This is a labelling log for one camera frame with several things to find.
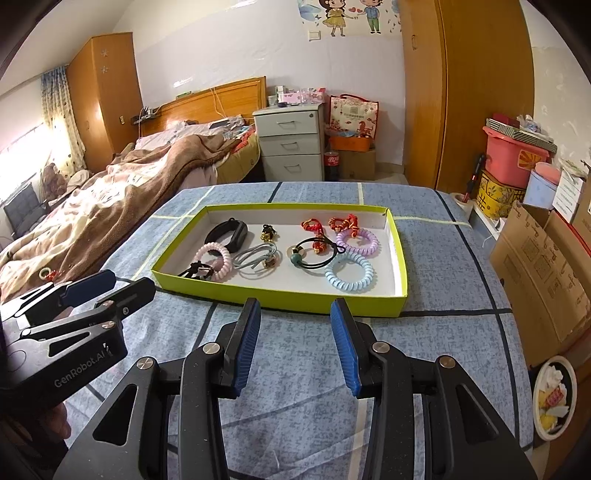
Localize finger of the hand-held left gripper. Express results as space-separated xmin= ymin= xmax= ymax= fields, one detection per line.
xmin=21 ymin=277 xmax=157 ymax=346
xmin=0 ymin=270 xmax=118 ymax=330

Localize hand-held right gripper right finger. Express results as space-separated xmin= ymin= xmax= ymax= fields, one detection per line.
xmin=330 ymin=298 xmax=539 ymax=480

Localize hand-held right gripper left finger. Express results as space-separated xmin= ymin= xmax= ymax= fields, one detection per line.
xmin=55 ymin=298 xmax=262 ymax=480

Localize green cardboard box tray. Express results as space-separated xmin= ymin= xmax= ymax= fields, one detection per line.
xmin=152 ymin=203 xmax=409 ymax=318

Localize thin black hair tie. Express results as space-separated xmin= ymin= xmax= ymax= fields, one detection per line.
xmin=177 ymin=260 xmax=218 ymax=280

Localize light blue spiral hair tie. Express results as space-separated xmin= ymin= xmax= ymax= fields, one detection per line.
xmin=324 ymin=259 xmax=375 ymax=293

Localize pink spiral hair tie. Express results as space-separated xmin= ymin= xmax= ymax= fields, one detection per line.
xmin=193 ymin=244 xmax=232 ymax=282

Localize grey hair tie with charm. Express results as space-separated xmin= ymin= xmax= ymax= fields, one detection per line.
xmin=232 ymin=244 xmax=283 ymax=273

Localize black hair tie green bead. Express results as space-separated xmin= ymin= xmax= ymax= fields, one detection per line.
xmin=285 ymin=236 xmax=348 ymax=271

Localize red cord amber bead bracelet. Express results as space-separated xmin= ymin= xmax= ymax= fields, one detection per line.
xmin=328 ymin=213 xmax=361 ymax=236

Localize person's left hand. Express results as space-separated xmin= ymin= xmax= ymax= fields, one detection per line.
xmin=37 ymin=401 xmax=73 ymax=468

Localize blue plaid bedsheet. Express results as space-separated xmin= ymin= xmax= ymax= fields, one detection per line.
xmin=65 ymin=181 xmax=529 ymax=480

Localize brown blanket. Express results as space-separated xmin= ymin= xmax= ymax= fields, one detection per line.
xmin=0 ymin=134 xmax=241 ymax=305

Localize black chair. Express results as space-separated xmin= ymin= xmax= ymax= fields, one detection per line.
xmin=2 ymin=182 xmax=49 ymax=239

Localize teddy bear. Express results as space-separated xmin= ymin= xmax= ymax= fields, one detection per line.
xmin=39 ymin=164 xmax=68 ymax=197

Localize dotted curtain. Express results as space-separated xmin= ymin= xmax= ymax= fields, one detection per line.
xmin=41 ymin=65 xmax=88 ymax=171

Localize tall wooden wardrobe with stars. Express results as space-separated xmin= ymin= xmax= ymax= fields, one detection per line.
xmin=67 ymin=31 xmax=144 ymax=174

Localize small cardboard box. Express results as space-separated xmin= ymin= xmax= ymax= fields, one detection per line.
xmin=339 ymin=148 xmax=377 ymax=181

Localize white paper roll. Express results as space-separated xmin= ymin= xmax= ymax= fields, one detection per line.
xmin=450 ymin=191 xmax=474 ymax=216

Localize white storage drawer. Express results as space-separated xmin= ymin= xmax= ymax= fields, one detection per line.
xmin=468 ymin=203 xmax=502 ymax=241

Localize crumpled clothes pile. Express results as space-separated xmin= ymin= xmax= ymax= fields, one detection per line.
xmin=208 ymin=115 xmax=257 ymax=144

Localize orange basket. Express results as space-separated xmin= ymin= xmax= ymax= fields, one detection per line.
xmin=330 ymin=135 xmax=374 ymax=152

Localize large open cardboard box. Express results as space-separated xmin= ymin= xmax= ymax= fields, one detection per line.
xmin=489 ymin=200 xmax=591 ymax=367

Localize grey drawer cabinet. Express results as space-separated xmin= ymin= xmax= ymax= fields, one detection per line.
xmin=252 ymin=102 xmax=326 ymax=183

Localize trash bin with black bag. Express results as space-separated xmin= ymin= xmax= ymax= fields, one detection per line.
xmin=531 ymin=354 xmax=579 ymax=442

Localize red black stick tool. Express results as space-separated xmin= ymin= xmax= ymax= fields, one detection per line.
xmin=463 ymin=154 xmax=488 ymax=204

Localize yellow patterned tin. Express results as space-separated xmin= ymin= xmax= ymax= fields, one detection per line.
xmin=478 ymin=170 xmax=527 ymax=220

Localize wooden headboard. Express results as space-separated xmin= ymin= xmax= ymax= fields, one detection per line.
xmin=139 ymin=76 xmax=269 ymax=137

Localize red patterned gift bag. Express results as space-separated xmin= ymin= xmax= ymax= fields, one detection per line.
xmin=329 ymin=95 xmax=379 ymax=141

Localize pink plastic bin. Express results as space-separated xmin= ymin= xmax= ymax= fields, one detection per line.
xmin=482 ymin=126 xmax=552 ymax=189

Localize light blue round box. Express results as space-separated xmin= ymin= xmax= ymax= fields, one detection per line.
xmin=524 ymin=161 xmax=562 ymax=209

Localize pink box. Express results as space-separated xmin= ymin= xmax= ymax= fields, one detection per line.
xmin=281 ymin=89 xmax=327 ymax=105

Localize white labelled boxes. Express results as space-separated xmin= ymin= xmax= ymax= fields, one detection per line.
xmin=551 ymin=167 xmax=590 ymax=223

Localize striped box lid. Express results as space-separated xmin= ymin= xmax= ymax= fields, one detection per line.
xmin=486 ymin=117 xmax=558 ymax=155

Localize large wooden wardrobe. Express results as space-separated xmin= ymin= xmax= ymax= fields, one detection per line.
xmin=399 ymin=0 xmax=536 ymax=204

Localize purple spiral hair tie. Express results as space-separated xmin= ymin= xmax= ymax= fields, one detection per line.
xmin=336 ymin=229 xmax=378 ymax=255

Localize black band bracelet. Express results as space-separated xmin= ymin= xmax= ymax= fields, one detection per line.
xmin=204 ymin=219 xmax=248 ymax=250

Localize cartoon wall sticker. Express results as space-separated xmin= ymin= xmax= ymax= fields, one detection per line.
xmin=298 ymin=0 xmax=400 ymax=38

